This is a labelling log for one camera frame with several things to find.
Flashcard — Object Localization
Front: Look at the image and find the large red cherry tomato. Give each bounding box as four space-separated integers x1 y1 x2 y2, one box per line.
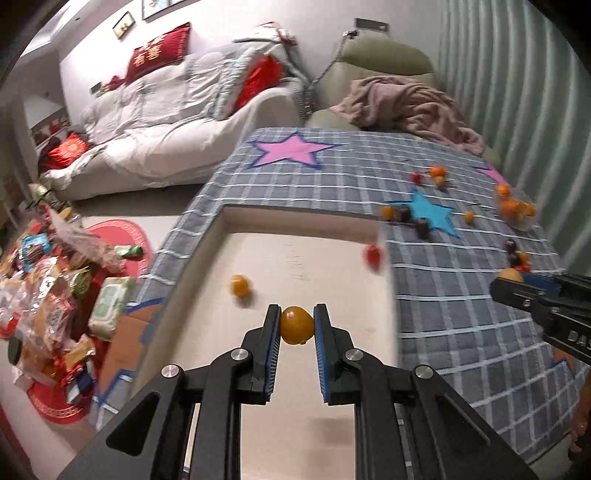
363 244 383 271

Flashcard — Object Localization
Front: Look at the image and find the yellow cherry tomato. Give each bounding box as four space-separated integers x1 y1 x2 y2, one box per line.
280 306 315 345

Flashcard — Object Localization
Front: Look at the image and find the tan longan fruit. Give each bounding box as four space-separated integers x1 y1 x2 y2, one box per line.
497 267 524 282

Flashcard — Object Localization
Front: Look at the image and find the dark plum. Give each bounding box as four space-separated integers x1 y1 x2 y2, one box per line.
399 205 413 223
508 252 522 268
505 239 518 254
415 218 431 241

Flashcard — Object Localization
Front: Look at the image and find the person right hand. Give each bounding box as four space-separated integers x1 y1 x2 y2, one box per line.
569 389 590 458

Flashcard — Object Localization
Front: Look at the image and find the clear glass fruit bowl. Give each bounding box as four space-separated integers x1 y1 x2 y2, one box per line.
495 183 537 232

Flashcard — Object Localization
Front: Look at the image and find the yellow tomato right of star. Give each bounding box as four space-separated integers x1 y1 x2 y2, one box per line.
464 210 475 225

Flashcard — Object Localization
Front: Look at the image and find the grey plaid star tablecloth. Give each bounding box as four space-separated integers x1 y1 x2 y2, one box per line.
94 126 588 464

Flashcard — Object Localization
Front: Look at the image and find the green wet wipes pack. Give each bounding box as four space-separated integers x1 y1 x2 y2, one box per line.
88 276 136 341

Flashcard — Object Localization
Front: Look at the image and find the far tan longan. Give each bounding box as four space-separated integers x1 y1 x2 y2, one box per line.
433 176 447 190

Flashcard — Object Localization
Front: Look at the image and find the dark plum behind star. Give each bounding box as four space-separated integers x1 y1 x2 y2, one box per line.
399 205 413 223

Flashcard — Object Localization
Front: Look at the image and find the far orange tangerine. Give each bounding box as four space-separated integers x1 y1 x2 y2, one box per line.
429 165 447 178

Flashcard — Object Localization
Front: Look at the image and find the far red cherry tomato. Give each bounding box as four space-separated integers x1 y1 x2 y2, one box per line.
411 172 423 185

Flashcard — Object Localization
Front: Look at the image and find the orange tomato by plums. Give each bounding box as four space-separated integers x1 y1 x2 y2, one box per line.
380 205 398 222

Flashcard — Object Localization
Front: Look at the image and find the yellow tomato in tray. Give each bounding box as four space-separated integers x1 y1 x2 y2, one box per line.
230 275 252 299

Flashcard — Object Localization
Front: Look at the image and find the green bottle on floor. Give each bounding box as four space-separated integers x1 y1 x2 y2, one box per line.
113 245 144 260

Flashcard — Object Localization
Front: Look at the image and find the red round floor mat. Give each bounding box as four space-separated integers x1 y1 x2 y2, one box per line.
27 219 152 425

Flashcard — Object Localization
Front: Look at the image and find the pile of snack bags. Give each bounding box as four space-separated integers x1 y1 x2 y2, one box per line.
1 183 125 404

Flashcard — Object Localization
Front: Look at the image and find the teal pleated curtain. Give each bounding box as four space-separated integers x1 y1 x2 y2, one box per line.
438 1 590 275

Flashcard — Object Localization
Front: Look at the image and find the dark green white tray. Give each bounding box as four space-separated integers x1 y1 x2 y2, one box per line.
134 206 398 479

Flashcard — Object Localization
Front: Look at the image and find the pink crumpled blanket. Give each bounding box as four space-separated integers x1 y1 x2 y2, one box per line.
330 75 486 157

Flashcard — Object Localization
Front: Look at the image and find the olive green armchair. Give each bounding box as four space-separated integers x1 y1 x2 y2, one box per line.
305 34 502 168

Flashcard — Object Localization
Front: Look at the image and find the red cushion at sofa end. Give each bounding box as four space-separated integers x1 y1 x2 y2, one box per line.
39 132 91 172

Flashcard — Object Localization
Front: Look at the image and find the white covered sofa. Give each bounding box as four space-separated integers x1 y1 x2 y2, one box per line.
40 41 310 200

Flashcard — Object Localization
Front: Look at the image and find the red pillow on sofa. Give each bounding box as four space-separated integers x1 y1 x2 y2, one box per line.
233 55 283 112

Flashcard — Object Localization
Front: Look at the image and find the red embroidered cushion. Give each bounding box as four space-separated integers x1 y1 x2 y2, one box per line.
124 22 191 84

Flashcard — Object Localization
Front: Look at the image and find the framed wall picture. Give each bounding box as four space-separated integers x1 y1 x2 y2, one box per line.
112 11 135 40

